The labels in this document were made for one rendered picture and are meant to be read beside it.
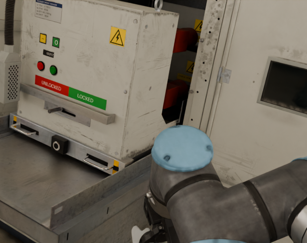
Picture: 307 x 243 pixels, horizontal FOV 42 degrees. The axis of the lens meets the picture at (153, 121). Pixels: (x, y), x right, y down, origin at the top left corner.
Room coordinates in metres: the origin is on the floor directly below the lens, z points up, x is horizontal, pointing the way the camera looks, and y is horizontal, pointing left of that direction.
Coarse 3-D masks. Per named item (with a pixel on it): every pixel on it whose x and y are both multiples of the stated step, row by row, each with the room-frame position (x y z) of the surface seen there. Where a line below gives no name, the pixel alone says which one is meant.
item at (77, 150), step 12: (12, 120) 1.39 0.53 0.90; (24, 120) 1.36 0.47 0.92; (48, 132) 1.30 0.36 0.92; (48, 144) 1.29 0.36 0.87; (72, 144) 1.24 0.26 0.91; (84, 144) 1.23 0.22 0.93; (72, 156) 1.24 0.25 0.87; (84, 156) 1.21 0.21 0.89; (96, 156) 1.19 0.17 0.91; (108, 156) 1.17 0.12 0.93; (120, 168) 1.14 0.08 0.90
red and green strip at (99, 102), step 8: (40, 80) 1.34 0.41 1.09; (48, 80) 1.32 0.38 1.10; (48, 88) 1.32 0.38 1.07; (56, 88) 1.30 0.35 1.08; (64, 88) 1.29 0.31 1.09; (72, 88) 1.27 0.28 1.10; (72, 96) 1.27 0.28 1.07; (80, 96) 1.25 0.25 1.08; (88, 96) 1.23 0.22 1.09; (96, 96) 1.22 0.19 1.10; (96, 104) 1.22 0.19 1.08; (104, 104) 1.20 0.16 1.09
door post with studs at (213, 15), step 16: (208, 0) 1.45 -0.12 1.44; (224, 0) 1.42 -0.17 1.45; (208, 16) 1.44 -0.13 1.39; (208, 32) 1.43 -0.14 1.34; (208, 48) 1.43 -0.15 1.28; (208, 64) 1.42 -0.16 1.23; (192, 80) 1.45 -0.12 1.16; (208, 80) 1.41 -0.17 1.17; (192, 96) 1.44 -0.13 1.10; (192, 112) 1.43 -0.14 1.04
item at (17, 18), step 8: (0, 0) 1.57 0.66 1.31; (16, 0) 1.61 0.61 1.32; (0, 8) 1.57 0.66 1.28; (16, 8) 1.61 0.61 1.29; (0, 16) 1.57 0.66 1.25; (16, 16) 1.61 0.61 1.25; (0, 24) 1.55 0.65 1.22; (16, 24) 1.59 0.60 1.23; (0, 32) 1.57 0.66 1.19; (16, 32) 1.61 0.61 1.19; (0, 40) 1.57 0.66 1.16; (16, 40) 1.61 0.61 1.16; (0, 48) 1.57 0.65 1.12; (16, 48) 1.61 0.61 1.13; (0, 104) 1.57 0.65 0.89; (8, 104) 1.60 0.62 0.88; (16, 104) 1.62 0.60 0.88; (0, 112) 1.55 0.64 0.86; (8, 112) 1.57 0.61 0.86
